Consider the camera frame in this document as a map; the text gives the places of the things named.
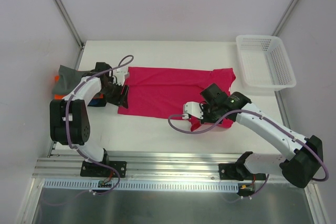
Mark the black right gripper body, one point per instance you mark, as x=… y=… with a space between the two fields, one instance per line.
x=207 y=115

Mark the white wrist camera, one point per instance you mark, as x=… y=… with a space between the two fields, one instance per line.
x=120 y=76
x=192 y=109

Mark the aluminium mounting rail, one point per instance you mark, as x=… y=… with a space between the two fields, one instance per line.
x=140 y=165

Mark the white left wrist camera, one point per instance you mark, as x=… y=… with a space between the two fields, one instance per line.
x=120 y=76

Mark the grey folded t shirt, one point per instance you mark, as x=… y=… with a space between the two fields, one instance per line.
x=68 y=80

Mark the pink t shirt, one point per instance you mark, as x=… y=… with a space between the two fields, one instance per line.
x=161 y=92

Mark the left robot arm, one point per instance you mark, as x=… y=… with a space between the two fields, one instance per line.
x=74 y=92

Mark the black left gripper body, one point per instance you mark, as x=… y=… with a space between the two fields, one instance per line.
x=118 y=93

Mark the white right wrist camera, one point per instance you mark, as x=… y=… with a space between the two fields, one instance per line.
x=192 y=109

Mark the orange folded t shirt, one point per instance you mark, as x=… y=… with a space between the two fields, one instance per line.
x=57 y=96

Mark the white plastic basket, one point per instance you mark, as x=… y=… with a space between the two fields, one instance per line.
x=264 y=63

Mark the black folded t shirt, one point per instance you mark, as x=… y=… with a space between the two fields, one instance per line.
x=97 y=103

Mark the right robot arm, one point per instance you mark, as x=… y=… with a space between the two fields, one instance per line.
x=299 y=157

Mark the white slotted cable duct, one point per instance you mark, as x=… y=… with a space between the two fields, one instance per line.
x=141 y=185

